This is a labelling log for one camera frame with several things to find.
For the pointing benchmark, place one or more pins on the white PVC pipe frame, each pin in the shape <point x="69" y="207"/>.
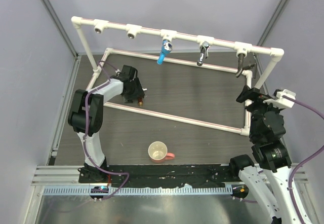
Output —
<point x="182" y="78"/>

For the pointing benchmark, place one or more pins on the slotted cable duct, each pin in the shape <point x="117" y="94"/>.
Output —
<point x="92" y="190"/>

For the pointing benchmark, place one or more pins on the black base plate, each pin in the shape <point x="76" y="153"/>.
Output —
<point x="163" y="176"/>

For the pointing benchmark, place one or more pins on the brown faucet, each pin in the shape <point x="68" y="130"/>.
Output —
<point x="141" y="97"/>

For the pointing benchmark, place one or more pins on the pink mug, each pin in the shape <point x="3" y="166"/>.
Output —
<point x="158" y="152"/>

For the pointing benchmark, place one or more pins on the chrome faucet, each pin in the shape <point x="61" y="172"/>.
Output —
<point x="204" y="52"/>

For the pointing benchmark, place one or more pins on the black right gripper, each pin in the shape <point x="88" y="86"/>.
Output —
<point x="258" y="97"/>

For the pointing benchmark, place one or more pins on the blue plastic faucet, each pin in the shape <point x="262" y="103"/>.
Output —
<point x="166" y="48"/>

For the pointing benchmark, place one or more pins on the dark bronze lever faucet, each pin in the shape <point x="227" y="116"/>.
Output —
<point x="241" y="68"/>

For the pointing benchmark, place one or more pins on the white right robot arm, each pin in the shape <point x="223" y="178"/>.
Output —
<point x="269" y="175"/>

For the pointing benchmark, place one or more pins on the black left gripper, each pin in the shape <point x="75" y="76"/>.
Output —
<point x="138" y="92"/>

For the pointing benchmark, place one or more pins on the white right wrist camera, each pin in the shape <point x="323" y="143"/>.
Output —
<point x="284" y="98"/>

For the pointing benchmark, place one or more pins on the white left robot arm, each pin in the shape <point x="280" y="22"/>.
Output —
<point x="86" y="118"/>

